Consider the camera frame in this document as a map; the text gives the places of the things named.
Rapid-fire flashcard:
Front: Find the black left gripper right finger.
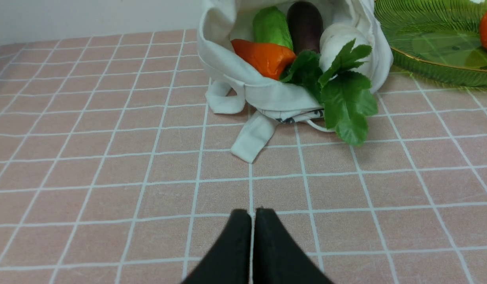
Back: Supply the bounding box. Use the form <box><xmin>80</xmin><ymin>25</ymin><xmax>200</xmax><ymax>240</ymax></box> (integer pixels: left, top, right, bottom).
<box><xmin>253</xmin><ymin>208</ymin><xmax>333</xmax><ymax>284</ymax></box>

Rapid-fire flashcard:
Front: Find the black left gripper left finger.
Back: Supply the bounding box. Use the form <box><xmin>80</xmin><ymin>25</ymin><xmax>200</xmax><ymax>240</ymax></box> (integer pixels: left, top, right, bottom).
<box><xmin>182</xmin><ymin>209</ymin><xmax>252</xmax><ymax>284</ymax></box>

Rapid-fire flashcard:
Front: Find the white radish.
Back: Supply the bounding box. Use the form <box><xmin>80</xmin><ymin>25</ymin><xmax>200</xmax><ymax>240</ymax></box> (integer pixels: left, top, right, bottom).
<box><xmin>320</xmin><ymin>23</ymin><xmax>370</xmax><ymax>72</ymax></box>

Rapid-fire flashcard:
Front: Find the white cloth bag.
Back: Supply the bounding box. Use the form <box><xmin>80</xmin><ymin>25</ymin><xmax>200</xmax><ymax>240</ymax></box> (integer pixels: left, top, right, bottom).
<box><xmin>198</xmin><ymin>0</ymin><xmax>393</xmax><ymax>163</ymax></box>

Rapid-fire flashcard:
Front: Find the pink checked tablecloth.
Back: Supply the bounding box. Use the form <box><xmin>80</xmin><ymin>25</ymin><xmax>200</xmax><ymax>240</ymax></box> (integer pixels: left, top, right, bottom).
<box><xmin>0</xmin><ymin>30</ymin><xmax>487</xmax><ymax>284</ymax></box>

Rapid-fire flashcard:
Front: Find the green leafy vegetable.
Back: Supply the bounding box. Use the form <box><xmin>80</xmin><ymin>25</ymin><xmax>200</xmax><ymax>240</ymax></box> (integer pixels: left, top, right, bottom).
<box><xmin>280</xmin><ymin>39</ymin><xmax>378</xmax><ymax>146</ymax></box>

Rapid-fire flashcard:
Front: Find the orange carrot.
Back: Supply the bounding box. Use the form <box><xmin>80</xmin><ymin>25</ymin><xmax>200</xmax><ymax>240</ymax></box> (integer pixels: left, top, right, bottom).
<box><xmin>231</xmin><ymin>38</ymin><xmax>296</xmax><ymax>80</ymax></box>

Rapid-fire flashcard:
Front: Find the green cucumber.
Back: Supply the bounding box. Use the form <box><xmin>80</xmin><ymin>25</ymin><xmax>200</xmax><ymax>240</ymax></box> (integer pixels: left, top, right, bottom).
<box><xmin>253</xmin><ymin>6</ymin><xmax>294</xmax><ymax>50</ymax></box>

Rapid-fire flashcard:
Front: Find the dark purple eggplant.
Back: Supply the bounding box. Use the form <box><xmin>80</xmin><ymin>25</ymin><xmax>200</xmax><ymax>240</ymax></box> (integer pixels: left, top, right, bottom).
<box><xmin>287</xmin><ymin>1</ymin><xmax>324</xmax><ymax>54</ymax></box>

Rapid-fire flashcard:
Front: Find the green glass plate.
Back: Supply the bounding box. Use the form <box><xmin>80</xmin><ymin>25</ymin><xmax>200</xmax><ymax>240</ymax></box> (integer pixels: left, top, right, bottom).
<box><xmin>375</xmin><ymin>0</ymin><xmax>487</xmax><ymax>88</ymax></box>

